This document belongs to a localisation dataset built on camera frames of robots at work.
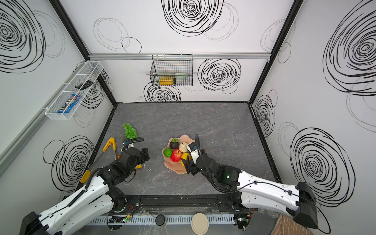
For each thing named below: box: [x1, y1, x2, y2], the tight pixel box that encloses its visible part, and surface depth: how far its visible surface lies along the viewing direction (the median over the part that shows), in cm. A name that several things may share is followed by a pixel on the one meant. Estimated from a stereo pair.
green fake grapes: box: [122, 122, 138, 140], surface depth 100 cm
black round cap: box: [155, 213, 166, 227], surface depth 63 cm
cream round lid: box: [190, 212, 210, 235], surface depth 64 cm
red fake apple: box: [170, 148, 183, 163], surface depth 86 cm
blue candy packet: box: [57, 94, 82, 114], surface depth 72 cm
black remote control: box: [74, 79, 94, 91], surface depth 82 cm
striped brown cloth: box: [270, 213, 313, 235], surface depth 68 cm
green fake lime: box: [163, 147, 173, 158], surface depth 85 cm
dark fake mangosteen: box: [169, 138, 180, 150], surface depth 89 cm
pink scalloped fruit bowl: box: [162, 134, 196, 175], surface depth 87 cm
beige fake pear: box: [178, 141, 189, 153], surface depth 88 cm
